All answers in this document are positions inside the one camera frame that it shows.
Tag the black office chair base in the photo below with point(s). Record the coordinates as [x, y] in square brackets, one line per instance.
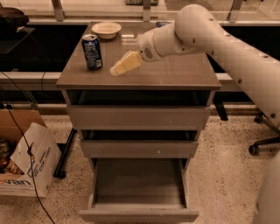
[254, 149]

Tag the white cardboard box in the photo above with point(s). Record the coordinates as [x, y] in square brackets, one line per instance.
[34, 154]

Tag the grey bottom drawer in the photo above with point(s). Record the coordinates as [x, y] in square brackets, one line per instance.
[139, 190]

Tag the blue chip bag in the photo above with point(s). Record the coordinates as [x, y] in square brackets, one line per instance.
[160, 23]

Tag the grey top drawer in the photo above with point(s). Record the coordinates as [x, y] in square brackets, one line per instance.
[139, 110]

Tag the grey middle drawer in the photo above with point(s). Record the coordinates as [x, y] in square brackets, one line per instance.
[139, 144]

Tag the black bag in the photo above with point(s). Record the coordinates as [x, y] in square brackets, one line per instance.
[11, 19]

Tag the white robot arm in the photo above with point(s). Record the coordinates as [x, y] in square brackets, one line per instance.
[195, 29]

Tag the white bowl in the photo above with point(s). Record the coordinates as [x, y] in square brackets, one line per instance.
[106, 30]

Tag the blue pepsi can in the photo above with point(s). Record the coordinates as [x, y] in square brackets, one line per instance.
[92, 51]

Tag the grey drawer cabinet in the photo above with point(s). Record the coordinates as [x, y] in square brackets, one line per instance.
[189, 72]

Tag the grey drawer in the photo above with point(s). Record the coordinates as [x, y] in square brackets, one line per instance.
[139, 144]
[139, 110]
[139, 190]

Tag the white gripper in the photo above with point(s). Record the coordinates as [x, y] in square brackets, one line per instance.
[146, 47]

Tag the black table leg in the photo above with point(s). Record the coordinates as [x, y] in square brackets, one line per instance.
[64, 149]

